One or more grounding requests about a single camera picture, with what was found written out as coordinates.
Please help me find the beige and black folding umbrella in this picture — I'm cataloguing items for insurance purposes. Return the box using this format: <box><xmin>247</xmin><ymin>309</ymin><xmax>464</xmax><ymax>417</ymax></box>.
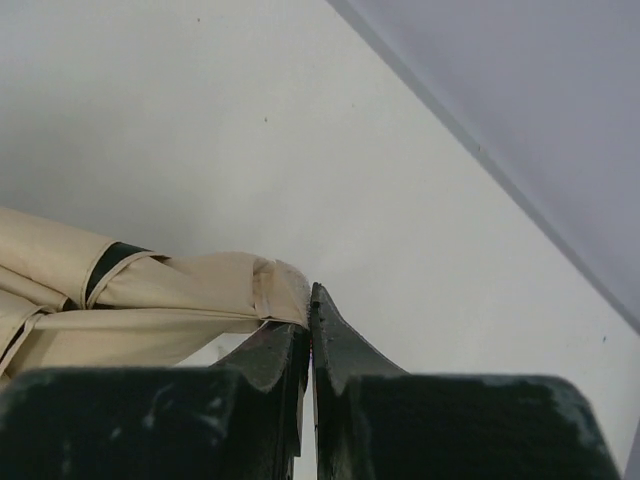
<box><xmin>1</xmin><ymin>209</ymin><xmax>310</xmax><ymax>383</ymax></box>

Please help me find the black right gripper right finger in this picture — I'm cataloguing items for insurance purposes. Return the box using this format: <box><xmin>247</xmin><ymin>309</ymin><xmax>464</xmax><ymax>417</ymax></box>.
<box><xmin>309</xmin><ymin>284</ymin><xmax>619</xmax><ymax>479</ymax></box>

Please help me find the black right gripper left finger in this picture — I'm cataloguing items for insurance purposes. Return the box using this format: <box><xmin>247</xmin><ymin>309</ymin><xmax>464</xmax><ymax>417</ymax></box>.
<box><xmin>1</xmin><ymin>322</ymin><xmax>310</xmax><ymax>479</ymax></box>

